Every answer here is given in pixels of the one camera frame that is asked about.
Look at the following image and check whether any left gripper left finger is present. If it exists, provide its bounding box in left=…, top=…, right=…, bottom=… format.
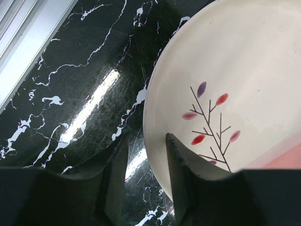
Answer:
left=0, top=135, right=128, bottom=226

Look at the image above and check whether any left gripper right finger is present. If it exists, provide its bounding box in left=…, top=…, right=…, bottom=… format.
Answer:
left=166, top=133, right=301, bottom=226

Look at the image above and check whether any black marble pattern mat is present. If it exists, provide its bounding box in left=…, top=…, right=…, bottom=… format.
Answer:
left=0, top=0, right=208, bottom=226

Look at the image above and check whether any left aluminium frame post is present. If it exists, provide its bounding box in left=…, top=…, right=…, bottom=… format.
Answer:
left=0, top=0, right=77, bottom=111

